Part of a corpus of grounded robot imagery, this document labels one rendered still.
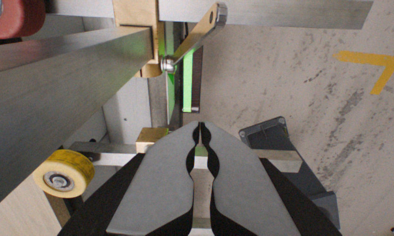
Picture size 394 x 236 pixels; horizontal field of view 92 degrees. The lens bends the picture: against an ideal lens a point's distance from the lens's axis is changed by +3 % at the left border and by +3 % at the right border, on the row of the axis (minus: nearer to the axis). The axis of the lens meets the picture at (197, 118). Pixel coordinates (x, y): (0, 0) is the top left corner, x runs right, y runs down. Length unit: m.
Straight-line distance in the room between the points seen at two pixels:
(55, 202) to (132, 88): 0.31
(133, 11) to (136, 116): 0.39
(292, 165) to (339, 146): 1.36
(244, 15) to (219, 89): 0.96
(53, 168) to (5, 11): 0.21
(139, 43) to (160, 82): 0.25
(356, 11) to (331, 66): 1.08
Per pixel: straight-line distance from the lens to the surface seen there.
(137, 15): 0.26
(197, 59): 0.43
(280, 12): 0.28
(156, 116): 0.49
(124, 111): 0.60
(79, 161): 0.36
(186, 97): 0.45
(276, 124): 1.38
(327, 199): 1.00
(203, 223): 0.57
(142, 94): 0.56
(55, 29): 0.49
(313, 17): 0.29
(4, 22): 0.29
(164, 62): 0.27
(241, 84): 1.21
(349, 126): 1.68
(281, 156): 0.40
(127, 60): 0.17
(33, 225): 0.53
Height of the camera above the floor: 1.12
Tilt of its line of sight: 61 degrees down
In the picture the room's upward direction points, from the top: 179 degrees counter-clockwise
